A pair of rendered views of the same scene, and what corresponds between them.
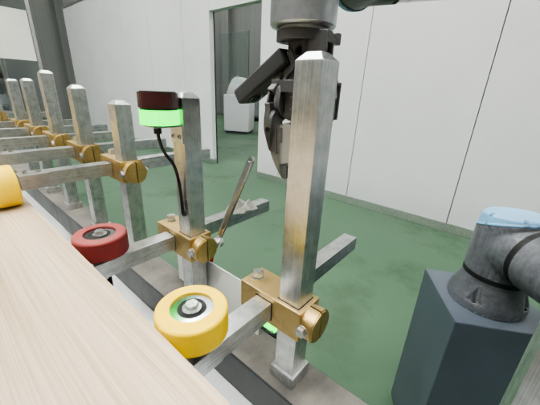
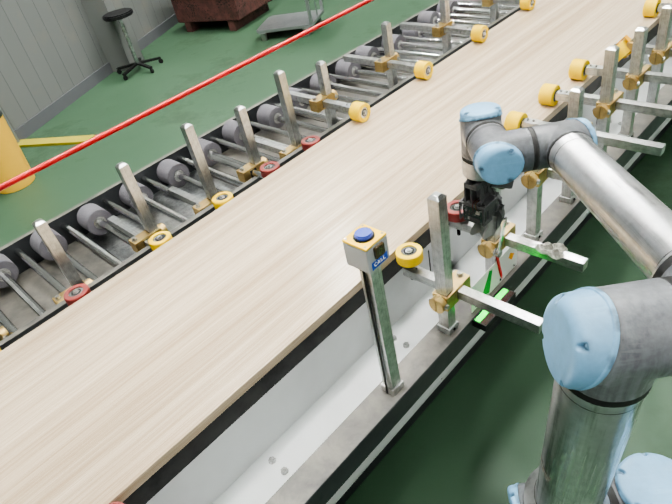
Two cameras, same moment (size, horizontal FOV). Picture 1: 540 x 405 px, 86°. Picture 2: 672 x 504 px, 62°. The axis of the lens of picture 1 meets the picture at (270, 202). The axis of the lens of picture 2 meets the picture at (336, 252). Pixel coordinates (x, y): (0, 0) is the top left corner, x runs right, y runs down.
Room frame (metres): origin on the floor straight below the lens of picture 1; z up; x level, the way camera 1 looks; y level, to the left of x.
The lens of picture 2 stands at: (0.31, -1.20, 1.94)
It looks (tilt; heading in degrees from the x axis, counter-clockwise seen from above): 38 degrees down; 102
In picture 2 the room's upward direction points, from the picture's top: 13 degrees counter-clockwise
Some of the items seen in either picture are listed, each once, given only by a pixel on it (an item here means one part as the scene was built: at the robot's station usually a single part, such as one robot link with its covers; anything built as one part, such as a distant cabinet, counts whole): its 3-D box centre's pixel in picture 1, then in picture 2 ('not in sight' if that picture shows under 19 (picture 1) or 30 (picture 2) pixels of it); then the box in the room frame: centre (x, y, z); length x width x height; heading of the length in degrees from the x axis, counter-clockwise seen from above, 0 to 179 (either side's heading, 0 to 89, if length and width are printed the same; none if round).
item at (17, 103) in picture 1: (26, 136); (657, 66); (1.30, 1.11, 0.90); 0.03 x 0.03 x 0.48; 50
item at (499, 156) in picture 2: not in sight; (498, 153); (0.48, -0.15, 1.32); 0.12 x 0.12 x 0.09; 6
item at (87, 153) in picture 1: (84, 151); not in sight; (0.84, 0.55, 0.95); 0.13 x 0.06 x 0.05; 50
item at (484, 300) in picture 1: (489, 284); not in sight; (0.69, -0.63, 0.65); 0.19 x 0.19 x 0.10
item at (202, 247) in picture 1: (185, 239); (496, 239); (0.52, 0.17, 0.85); 0.13 x 0.06 x 0.05; 50
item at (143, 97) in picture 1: (157, 100); not in sight; (0.47, 0.18, 1.11); 0.06 x 0.06 x 0.02
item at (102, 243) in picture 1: (104, 260); (458, 220); (0.41, 0.27, 0.85); 0.08 x 0.08 x 0.11
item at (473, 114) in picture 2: not in sight; (481, 132); (0.45, -0.04, 1.32); 0.10 x 0.09 x 0.12; 96
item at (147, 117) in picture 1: (159, 116); not in sight; (0.47, 0.18, 1.09); 0.06 x 0.06 x 0.02
